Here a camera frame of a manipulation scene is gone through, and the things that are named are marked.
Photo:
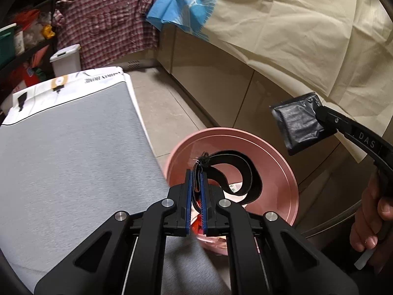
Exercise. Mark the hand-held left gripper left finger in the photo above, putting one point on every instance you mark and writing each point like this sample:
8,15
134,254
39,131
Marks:
188,202

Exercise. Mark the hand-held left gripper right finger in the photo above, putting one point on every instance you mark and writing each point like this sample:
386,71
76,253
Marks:
204,202

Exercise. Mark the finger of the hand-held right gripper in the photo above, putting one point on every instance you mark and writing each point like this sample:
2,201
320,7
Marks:
330,121

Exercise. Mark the red mesh bag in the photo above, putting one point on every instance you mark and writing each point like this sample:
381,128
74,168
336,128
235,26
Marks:
196,226

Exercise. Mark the black foil packet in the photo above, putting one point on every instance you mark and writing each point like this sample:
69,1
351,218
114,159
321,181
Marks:
297,123

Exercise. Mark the pink plastic basin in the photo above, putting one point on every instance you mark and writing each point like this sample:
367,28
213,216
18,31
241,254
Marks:
276,172

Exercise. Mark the person's right hand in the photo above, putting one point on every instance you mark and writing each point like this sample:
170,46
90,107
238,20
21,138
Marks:
365,218

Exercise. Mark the cream blue floral sheet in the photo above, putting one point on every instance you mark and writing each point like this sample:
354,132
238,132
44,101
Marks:
291,37

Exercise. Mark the white lidded bin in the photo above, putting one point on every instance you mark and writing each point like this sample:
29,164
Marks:
66,60

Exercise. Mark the red plaid shirt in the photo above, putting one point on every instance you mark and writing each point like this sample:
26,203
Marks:
107,21

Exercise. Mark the red box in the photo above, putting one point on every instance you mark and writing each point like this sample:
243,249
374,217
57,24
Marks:
23,76

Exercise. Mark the yellow toy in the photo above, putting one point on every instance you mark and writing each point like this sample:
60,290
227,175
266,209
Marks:
48,31

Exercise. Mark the black shelf rack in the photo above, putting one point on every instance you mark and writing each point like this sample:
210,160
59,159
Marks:
18,56

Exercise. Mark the green storage box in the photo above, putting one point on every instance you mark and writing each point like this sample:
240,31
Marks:
6,44

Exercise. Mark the red plastic bag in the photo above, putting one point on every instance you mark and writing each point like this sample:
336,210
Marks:
29,17

